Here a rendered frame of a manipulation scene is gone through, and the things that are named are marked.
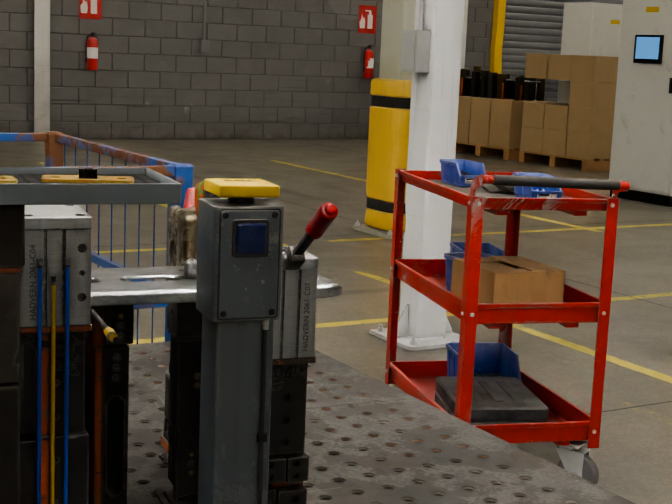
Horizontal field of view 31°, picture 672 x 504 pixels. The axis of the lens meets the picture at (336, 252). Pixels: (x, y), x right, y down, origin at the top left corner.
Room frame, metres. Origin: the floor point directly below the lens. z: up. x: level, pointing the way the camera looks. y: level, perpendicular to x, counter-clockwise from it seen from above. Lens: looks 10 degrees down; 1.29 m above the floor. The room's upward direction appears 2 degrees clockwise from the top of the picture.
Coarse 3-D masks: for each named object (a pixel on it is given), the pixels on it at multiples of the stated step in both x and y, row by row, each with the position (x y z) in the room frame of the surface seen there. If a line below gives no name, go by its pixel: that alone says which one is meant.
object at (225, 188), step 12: (204, 180) 1.18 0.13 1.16; (216, 180) 1.16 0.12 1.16; (228, 180) 1.17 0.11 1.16; (240, 180) 1.17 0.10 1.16; (252, 180) 1.18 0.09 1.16; (264, 180) 1.18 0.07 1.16; (216, 192) 1.13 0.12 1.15; (228, 192) 1.13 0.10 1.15; (240, 192) 1.13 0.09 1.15; (252, 192) 1.14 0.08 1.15; (264, 192) 1.14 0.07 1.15; (276, 192) 1.14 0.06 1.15
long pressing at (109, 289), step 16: (96, 272) 1.49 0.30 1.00; (112, 272) 1.50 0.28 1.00; (128, 272) 1.50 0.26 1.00; (144, 272) 1.51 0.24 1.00; (160, 272) 1.51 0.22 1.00; (176, 272) 1.51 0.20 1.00; (96, 288) 1.39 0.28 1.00; (112, 288) 1.40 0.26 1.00; (128, 288) 1.40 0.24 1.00; (144, 288) 1.40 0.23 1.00; (160, 288) 1.39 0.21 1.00; (176, 288) 1.40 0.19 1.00; (192, 288) 1.40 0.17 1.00; (320, 288) 1.45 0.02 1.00; (336, 288) 1.47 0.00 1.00; (96, 304) 1.35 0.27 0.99; (112, 304) 1.36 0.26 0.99; (128, 304) 1.36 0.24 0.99
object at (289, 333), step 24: (312, 264) 1.33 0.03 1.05; (288, 288) 1.32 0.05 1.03; (312, 288) 1.33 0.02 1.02; (288, 312) 1.32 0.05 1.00; (312, 312) 1.33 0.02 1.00; (288, 336) 1.32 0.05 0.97; (312, 336) 1.33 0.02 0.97; (288, 360) 1.32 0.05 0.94; (312, 360) 1.33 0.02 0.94; (288, 384) 1.33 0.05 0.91; (288, 408) 1.33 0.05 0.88; (288, 432) 1.33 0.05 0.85; (288, 456) 1.33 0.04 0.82; (288, 480) 1.32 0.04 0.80
